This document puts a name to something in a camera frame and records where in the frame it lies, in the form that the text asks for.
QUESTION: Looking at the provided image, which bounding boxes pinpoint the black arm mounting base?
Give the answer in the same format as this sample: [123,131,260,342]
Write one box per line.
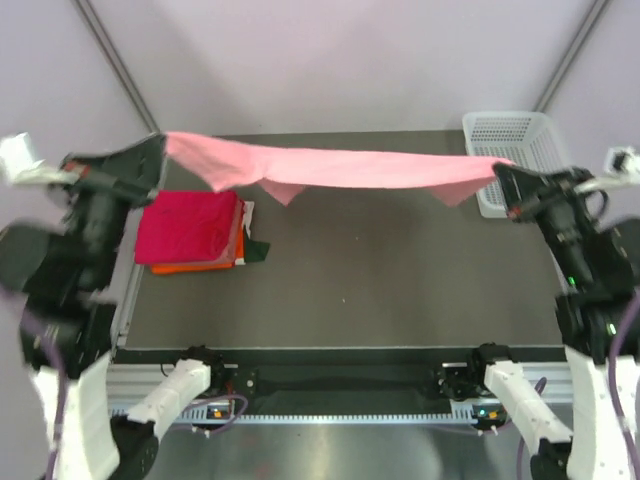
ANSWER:
[160,343,512,408]

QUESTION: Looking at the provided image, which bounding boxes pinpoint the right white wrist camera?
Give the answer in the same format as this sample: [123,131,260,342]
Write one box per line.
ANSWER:
[574,146,639,194]

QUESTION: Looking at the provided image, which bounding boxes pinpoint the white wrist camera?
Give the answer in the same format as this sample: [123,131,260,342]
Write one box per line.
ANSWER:
[574,146,639,194]
[1,132,80,186]

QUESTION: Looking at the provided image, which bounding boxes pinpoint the light pink t-shirt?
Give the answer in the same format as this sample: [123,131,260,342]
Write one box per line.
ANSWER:
[166,132,513,206]

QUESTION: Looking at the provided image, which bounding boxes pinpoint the folded white t-shirt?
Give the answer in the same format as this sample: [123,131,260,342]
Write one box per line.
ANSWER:
[242,201,255,237]

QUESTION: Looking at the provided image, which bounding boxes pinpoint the folded magenta t-shirt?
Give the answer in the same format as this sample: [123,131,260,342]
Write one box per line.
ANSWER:
[134,191,243,265]

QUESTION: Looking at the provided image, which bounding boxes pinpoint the folded pale pink t-shirt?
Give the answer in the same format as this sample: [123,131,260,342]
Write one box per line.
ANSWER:
[215,199,244,264]

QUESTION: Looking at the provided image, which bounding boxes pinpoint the white perforated plastic basket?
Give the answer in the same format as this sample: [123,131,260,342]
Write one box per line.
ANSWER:
[461,110,571,219]

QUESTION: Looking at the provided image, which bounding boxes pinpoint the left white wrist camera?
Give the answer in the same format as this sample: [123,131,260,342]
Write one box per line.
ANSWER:
[1,132,80,186]

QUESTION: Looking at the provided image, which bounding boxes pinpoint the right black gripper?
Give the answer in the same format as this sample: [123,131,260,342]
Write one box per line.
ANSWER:
[492,160,597,286]

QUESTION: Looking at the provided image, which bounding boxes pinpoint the grey slotted cable duct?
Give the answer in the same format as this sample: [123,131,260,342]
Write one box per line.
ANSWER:
[107,402,506,426]

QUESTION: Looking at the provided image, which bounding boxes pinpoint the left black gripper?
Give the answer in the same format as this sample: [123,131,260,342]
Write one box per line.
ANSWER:
[60,129,170,284]

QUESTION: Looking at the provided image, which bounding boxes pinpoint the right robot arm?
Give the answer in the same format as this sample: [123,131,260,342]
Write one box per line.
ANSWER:
[466,154,639,479]

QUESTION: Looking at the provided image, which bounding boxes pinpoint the folded dark green t-shirt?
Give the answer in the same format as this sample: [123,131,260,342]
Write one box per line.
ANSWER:
[244,238,271,264]

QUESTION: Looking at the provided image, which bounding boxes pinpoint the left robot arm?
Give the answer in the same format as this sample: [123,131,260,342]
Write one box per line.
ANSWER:
[1,133,227,479]

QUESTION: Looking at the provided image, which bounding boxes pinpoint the folded orange t-shirt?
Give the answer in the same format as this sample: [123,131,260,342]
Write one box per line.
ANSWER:
[150,227,244,275]

